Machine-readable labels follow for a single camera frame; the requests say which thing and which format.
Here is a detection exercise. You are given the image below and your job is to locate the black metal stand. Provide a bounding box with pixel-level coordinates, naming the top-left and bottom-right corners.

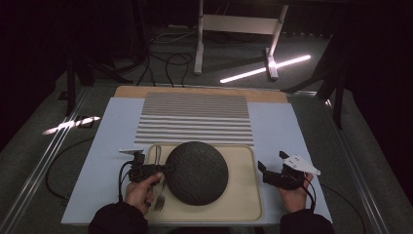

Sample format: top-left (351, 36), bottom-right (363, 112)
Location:
top-left (282, 32), bottom-right (349, 131)
top-left (57, 48), bottom-right (134, 117)

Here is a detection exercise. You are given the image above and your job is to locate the grey striped placemat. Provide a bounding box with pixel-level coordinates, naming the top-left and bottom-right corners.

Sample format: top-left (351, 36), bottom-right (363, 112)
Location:
top-left (133, 92), bottom-right (255, 146)

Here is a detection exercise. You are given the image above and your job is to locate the person's right hand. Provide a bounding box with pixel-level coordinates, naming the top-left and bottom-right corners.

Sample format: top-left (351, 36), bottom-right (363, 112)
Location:
top-left (278, 173), bottom-right (315, 214)

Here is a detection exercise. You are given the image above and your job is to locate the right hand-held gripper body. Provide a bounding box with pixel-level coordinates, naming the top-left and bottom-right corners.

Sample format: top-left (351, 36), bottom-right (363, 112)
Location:
top-left (262, 154), bottom-right (321, 191)

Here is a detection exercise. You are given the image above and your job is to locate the right hand-held gripper cable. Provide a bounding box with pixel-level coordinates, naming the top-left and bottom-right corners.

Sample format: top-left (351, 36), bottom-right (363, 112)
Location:
top-left (301, 176), bottom-right (366, 234)

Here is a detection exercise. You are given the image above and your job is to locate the aluminium rail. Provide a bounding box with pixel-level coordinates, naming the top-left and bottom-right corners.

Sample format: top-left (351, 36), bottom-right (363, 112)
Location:
top-left (324, 97), bottom-right (391, 234)
top-left (0, 86), bottom-right (91, 234)

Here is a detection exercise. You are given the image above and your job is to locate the white metal stand frame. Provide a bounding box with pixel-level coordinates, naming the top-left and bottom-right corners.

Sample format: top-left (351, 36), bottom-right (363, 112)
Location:
top-left (193, 0), bottom-right (289, 81)

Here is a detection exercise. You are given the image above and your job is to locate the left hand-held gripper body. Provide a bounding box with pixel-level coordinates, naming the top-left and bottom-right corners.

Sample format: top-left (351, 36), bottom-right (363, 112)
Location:
top-left (118, 147), bottom-right (164, 183)

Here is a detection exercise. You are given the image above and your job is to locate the hand-held gripper cable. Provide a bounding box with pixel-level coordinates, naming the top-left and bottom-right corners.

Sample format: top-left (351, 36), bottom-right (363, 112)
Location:
top-left (301, 176), bottom-right (366, 234)
top-left (45, 136), bottom-right (135, 203)

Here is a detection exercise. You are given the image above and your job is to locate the beige tray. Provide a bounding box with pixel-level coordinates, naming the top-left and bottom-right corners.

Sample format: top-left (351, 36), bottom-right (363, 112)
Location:
top-left (136, 142), bottom-right (264, 223)

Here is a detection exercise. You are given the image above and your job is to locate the left hand-held gripper cable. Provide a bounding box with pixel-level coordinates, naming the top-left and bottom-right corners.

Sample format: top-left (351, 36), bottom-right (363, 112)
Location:
top-left (45, 136), bottom-right (135, 203)

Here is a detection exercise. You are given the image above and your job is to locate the silver fork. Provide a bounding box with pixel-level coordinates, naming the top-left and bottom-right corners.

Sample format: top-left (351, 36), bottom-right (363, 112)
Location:
top-left (153, 181), bottom-right (168, 213)

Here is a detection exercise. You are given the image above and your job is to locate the silver table knife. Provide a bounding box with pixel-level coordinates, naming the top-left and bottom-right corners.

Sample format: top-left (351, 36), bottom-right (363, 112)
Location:
top-left (153, 144), bottom-right (163, 166)

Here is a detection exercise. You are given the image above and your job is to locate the person's left hand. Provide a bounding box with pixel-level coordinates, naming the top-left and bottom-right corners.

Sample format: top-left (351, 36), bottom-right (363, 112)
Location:
top-left (125, 172), bottom-right (165, 215)

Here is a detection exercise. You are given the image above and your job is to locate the black floor cable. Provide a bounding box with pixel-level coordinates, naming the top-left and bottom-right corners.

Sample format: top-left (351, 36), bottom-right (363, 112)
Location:
top-left (135, 53), bottom-right (158, 88)
top-left (165, 53), bottom-right (194, 88)

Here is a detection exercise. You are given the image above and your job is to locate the round black plate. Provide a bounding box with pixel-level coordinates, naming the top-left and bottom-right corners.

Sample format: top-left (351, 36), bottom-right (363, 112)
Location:
top-left (164, 140), bottom-right (230, 207)

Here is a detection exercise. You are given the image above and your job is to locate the light blue table mat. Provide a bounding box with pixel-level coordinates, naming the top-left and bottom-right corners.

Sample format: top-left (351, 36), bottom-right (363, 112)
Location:
top-left (60, 97), bottom-right (334, 227)

